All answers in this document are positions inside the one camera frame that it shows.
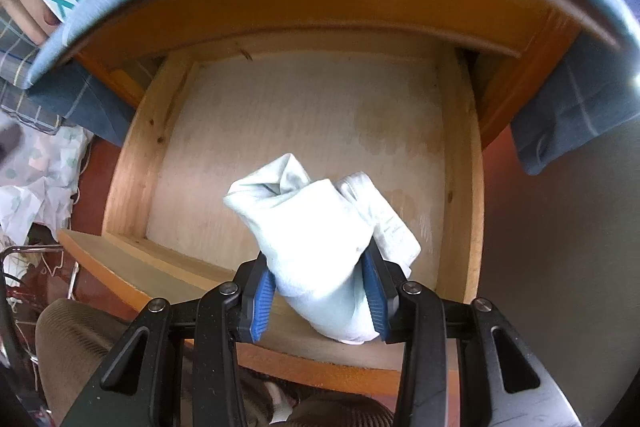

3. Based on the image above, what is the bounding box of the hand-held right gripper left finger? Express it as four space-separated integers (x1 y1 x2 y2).
65 252 278 427

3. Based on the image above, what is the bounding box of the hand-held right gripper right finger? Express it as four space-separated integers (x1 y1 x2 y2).
361 239 583 427

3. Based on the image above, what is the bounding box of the pale underwear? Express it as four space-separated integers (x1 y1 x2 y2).
223 153 422 345

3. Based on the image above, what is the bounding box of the wooden drawer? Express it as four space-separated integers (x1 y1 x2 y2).
57 32 486 390

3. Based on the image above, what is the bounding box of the person's right leg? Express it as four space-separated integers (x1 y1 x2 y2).
272 394 401 427

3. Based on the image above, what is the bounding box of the grey board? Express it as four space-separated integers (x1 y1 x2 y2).
470 127 636 427

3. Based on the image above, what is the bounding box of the white floral sheet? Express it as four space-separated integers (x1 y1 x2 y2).
0 122 96 248

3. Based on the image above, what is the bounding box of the blue checked cloth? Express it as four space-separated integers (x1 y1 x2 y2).
27 0 640 178

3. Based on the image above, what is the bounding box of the grey plaid cloth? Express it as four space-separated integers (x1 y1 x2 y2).
0 14 66 130

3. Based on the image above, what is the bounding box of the metal wire rack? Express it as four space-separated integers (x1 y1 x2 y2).
0 242 83 373

